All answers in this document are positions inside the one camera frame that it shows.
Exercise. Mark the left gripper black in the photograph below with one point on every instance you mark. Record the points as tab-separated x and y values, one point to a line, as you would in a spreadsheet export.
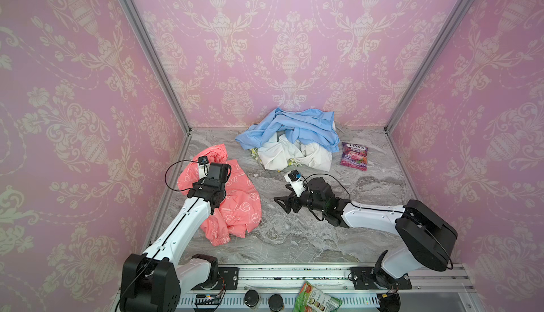
197	185

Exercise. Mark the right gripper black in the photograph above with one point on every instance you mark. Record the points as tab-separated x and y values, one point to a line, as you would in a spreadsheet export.
295	201

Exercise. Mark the pink patterned cloth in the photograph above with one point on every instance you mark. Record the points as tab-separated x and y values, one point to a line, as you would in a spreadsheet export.
240	212

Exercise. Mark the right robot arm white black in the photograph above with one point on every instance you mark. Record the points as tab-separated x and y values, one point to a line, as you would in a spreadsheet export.
427	239

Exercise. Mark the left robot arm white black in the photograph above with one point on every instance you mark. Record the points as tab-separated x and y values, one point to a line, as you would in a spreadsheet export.
154	280

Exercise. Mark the white cloth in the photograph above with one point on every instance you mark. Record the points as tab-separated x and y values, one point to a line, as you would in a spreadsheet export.
279	153

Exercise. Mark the floral yellow green cloth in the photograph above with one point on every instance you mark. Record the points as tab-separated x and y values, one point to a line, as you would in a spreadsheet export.
255	155

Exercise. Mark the light blue cloth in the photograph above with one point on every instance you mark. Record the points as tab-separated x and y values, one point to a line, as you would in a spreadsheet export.
308	126

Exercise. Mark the purple berries candy bag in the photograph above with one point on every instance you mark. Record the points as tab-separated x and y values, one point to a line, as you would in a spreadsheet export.
354	156

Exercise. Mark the green snack packet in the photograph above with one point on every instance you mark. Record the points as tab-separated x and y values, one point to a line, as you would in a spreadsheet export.
312	299

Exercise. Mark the black round cap right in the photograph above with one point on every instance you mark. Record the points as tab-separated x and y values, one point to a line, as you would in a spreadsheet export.
276	303

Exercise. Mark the black round cap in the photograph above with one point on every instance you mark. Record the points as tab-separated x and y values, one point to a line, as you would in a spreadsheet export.
276	303
252	299

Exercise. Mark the black round cap left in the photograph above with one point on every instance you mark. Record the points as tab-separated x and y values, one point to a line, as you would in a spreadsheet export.
252	299

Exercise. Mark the small black electronics board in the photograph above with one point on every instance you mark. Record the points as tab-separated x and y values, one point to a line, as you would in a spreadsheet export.
208	299

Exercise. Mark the black round device right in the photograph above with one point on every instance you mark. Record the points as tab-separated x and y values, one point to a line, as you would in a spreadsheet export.
389	302

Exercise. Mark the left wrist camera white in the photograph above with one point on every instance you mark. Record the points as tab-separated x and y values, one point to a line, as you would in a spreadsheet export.
203	166

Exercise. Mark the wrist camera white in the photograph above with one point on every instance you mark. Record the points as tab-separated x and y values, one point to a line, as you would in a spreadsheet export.
296	181
203	166

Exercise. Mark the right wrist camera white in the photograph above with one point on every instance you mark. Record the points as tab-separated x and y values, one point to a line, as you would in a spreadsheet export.
296	181

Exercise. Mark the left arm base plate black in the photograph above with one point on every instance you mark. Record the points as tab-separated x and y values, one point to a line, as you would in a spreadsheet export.
227	279

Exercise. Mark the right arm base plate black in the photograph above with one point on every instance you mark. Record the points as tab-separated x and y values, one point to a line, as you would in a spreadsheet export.
367	278

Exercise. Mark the aluminium frame rail front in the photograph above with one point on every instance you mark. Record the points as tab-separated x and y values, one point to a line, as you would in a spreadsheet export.
431	291

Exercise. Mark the aluminium corner post left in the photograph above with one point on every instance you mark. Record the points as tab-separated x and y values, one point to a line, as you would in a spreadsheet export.
138	25

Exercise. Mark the aluminium corner post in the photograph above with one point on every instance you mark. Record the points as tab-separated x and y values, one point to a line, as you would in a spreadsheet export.
138	25
451	24

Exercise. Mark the aluminium corner post right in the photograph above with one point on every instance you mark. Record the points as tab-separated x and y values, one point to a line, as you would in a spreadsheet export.
451	24

